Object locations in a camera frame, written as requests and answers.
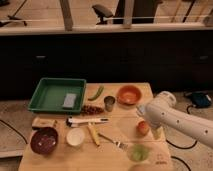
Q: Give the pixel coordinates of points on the yellow banana piece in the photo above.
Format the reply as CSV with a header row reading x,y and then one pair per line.
x,y
94,134

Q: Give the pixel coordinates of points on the dark red bowl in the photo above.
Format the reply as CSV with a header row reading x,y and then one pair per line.
x,y
44,141

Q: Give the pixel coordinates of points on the white paper cup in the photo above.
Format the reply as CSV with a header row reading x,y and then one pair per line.
x,y
75,137

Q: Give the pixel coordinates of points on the green plastic cup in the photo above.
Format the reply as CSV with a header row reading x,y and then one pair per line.
x,y
138,153

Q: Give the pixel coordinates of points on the grey sponge block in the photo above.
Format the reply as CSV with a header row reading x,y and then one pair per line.
x,y
69,100

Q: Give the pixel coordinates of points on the small wooden block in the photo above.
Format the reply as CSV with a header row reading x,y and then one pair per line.
x,y
41,123

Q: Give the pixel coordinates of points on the white handled knife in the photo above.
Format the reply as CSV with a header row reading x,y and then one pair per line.
x,y
74,122

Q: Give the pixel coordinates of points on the orange bowl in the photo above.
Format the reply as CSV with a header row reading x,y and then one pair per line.
x,y
129,95

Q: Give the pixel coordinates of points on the dark blue bag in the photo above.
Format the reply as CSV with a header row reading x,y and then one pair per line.
x,y
201,100

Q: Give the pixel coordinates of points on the metal fork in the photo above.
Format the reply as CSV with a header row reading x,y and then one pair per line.
x,y
119,144

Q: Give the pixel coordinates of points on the green plastic tray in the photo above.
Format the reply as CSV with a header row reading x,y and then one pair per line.
x,y
50,94

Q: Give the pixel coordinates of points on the green chili pepper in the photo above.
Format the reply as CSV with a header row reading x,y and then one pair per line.
x,y
97,94

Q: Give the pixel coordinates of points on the small metal cup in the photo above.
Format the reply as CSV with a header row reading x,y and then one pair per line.
x,y
109,102

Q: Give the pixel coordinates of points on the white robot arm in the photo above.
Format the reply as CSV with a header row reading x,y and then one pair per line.
x,y
160,110

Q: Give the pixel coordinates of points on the red orange apple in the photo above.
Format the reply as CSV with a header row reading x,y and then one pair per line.
x,y
143,128

